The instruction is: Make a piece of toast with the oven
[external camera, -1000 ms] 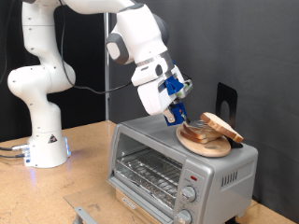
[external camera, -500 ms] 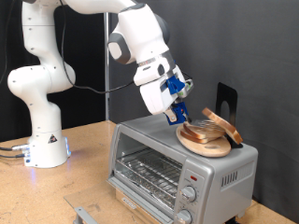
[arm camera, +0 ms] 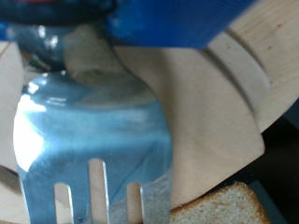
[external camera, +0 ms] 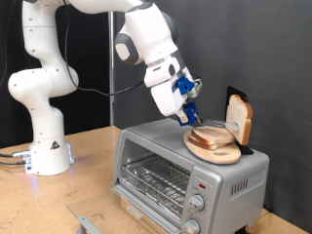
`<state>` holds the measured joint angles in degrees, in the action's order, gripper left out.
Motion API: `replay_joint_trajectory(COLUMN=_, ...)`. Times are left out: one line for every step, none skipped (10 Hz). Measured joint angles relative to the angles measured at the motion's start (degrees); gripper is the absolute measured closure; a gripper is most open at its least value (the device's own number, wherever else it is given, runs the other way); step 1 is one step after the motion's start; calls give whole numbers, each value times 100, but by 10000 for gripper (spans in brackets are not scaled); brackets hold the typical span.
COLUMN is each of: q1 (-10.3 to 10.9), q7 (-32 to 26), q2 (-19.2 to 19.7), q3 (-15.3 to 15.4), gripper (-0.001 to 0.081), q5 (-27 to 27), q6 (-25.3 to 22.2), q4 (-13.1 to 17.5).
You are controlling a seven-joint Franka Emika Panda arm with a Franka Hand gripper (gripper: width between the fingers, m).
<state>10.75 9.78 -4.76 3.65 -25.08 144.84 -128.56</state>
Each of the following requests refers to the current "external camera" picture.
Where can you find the black metal bookend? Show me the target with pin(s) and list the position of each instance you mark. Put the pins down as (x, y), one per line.
(235, 90)

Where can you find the silver toaster oven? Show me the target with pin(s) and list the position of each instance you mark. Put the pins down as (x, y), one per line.
(234, 169)

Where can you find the white bread slice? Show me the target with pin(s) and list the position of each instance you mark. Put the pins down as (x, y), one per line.
(239, 117)

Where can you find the silver metal pole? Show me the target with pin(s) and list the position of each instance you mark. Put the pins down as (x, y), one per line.
(111, 48)

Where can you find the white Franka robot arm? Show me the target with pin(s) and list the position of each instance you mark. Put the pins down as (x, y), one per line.
(45, 130)

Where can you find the round wooden board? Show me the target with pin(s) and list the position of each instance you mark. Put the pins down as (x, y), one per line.
(221, 157)

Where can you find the silver oven knob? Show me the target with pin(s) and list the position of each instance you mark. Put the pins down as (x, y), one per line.
(191, 226)
(196, 202)

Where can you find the grey fabric backdrop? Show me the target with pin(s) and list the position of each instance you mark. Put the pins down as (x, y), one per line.
(260, 48)

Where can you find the black fabric backdrop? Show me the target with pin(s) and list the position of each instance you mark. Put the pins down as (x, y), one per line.
(91, 48)

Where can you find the toasted bread slice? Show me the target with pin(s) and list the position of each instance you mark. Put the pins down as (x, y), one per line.
(211, 135)
(198, 143)

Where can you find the metal spatula with blue block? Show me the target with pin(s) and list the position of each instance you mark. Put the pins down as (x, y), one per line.
(190, 107)

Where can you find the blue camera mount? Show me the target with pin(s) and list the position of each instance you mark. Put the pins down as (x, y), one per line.
(185, 85)

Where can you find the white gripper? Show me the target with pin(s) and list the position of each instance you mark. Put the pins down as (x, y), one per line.
(167, 97)

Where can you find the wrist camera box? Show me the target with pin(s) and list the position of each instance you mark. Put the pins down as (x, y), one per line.
(197, 87)

